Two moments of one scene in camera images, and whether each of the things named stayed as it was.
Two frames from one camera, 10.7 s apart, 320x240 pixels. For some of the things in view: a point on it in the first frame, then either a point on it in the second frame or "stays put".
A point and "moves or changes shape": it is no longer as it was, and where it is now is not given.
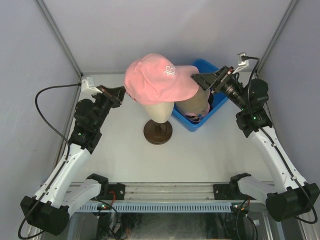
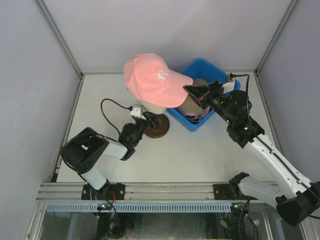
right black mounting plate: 227,192 stays put
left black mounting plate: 119,189 stays put
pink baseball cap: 153,79 moves or changes shape
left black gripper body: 104,102 → 148,123
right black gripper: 216,80 → 196,92
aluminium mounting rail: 164,191 stays put
